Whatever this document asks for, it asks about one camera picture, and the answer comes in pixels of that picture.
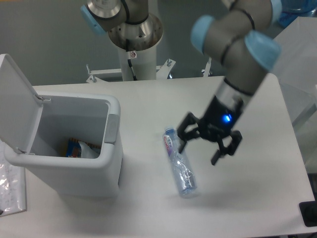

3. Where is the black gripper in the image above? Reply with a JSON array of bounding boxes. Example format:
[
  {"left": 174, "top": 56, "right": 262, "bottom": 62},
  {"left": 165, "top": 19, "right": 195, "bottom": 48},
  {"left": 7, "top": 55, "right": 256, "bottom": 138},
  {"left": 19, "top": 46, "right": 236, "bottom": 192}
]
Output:
[{"left": 177, "top": 96, "right": 244, "bottom": 166}]

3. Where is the clear plastic water bottle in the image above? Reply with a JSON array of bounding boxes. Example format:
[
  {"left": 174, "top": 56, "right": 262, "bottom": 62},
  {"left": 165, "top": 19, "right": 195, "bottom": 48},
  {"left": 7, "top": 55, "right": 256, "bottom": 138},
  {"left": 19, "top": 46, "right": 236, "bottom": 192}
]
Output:
[{"left": 162, "top": 126, "right": 197, "bottom": 198}]

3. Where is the clear plastic bag wrapper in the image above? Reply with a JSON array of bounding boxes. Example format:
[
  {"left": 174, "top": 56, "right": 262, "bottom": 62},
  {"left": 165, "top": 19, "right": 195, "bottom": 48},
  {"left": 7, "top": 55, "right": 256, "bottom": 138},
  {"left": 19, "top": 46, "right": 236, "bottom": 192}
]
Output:
[{"left": 78, "top": 141, "right": 99, "bottom": 159}]

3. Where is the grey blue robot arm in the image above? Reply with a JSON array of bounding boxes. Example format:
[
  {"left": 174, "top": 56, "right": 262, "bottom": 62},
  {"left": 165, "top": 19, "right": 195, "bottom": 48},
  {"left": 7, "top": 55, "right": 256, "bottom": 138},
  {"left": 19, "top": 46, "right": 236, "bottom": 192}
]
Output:
[{"left": 81, "top": 0, "right": 282, "bottom": 164}]

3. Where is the white trash can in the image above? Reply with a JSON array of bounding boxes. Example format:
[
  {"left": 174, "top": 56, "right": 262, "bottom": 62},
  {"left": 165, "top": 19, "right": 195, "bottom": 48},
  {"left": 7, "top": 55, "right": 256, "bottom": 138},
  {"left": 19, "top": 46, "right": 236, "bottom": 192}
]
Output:
[{"left": 0, "top": 54, "right": 123, "bottom": 197}]

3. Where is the metal clamp bolt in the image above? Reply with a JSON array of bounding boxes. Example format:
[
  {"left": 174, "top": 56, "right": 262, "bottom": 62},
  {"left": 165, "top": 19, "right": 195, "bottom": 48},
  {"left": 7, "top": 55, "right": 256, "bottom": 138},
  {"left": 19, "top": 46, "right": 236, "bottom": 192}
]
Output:
[{"left": 201, "top": 57, "right": 213, "bottom": 77}]

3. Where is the black device at edge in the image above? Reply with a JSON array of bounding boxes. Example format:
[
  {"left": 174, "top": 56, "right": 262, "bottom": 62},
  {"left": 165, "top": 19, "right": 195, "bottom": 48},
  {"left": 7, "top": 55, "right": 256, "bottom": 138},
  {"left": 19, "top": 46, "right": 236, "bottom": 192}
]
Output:
[{"left": 299, "top": 201, "right": 317, "bottom": 227}]

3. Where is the blue orange snack packet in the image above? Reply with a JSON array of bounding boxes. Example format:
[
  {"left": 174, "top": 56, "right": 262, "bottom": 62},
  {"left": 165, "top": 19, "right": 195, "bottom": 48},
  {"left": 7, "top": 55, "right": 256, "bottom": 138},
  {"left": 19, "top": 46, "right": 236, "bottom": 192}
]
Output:
[{"left": 65, "top": 138, "right": 101, "bottom": 158}]

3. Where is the blue water jug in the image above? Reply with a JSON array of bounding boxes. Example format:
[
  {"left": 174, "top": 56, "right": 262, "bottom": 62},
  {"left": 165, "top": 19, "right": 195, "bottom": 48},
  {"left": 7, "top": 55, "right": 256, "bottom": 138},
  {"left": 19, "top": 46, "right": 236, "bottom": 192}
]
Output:
[{"left": 277, "top": 0, "right": 317, "bottom": 28}]

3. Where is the clear plastic sheet sleeve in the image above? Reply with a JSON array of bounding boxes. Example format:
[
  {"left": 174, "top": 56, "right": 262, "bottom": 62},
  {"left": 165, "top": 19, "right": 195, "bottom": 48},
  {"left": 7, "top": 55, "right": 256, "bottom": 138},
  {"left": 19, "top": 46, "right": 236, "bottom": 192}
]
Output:
[{"left": 0, "top": 141, "right": 27, "bottom": 217}]

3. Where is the white bracket with bolts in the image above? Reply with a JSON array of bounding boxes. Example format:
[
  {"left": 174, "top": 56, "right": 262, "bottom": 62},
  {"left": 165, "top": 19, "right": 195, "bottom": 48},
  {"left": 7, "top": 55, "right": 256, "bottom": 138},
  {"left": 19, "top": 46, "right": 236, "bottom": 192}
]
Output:
[{"left": 86, "top": 59, "right": 176, "bottom": 83}]

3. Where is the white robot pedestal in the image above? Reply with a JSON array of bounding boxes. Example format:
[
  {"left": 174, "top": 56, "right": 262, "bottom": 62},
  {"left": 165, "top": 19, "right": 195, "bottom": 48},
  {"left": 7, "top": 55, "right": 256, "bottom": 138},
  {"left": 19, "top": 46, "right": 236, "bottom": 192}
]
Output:
[{"left": 117, "top": 47, "right": 157, "bottom": 81}]

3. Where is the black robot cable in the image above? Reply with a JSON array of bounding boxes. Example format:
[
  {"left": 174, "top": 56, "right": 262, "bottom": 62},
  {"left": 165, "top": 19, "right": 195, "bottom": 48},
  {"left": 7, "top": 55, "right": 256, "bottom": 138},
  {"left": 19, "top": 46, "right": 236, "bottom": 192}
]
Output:
[{"left": 125, "top": 39, "right": 138, "bottom": 81}]

